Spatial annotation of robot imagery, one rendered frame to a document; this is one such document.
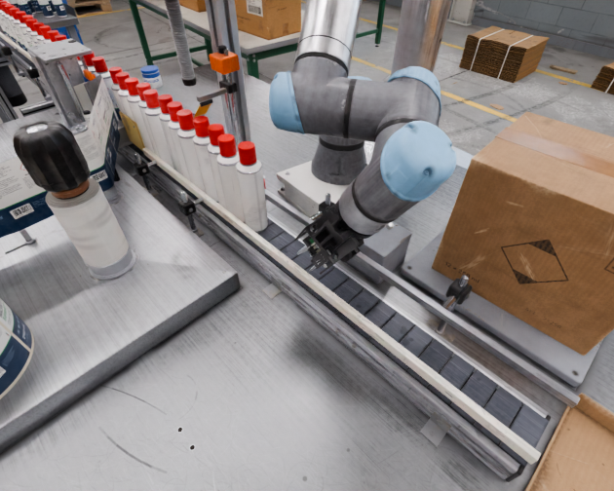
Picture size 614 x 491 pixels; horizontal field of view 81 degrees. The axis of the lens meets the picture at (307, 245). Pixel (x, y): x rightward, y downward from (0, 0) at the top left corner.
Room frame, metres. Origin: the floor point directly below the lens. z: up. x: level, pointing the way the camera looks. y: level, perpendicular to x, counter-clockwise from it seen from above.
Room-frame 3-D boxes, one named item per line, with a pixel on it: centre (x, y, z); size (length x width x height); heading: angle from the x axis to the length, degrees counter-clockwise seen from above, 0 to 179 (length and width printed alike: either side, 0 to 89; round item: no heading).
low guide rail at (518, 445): (0.52, 0.08, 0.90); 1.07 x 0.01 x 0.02; 44
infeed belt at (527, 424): (0.75, 0.25, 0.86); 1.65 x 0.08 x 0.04; 44
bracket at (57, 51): (0.99, 0.62, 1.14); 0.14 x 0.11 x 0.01; 44
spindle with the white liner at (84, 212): (0.50, 0.40, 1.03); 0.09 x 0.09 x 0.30
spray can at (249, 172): (0.62, 0.11, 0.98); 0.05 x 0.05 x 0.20
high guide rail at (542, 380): (0.57, 0.03, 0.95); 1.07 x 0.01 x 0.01; 44
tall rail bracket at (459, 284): (0.35, -0.24, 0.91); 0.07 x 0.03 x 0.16; 134
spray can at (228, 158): (0.65, 0.16, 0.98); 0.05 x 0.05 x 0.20
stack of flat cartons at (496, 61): (4.19, -2.09, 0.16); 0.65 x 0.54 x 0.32; 43
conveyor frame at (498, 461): (0.75, 0.25, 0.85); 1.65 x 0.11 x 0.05; 44
